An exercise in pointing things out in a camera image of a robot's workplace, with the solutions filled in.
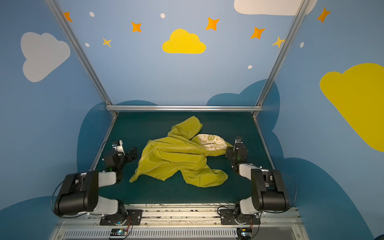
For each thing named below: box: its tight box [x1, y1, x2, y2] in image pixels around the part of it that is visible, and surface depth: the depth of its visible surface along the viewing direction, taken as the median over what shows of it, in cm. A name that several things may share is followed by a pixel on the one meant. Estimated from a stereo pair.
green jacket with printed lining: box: [129, 116, 234, 188], surface depth 91 cm
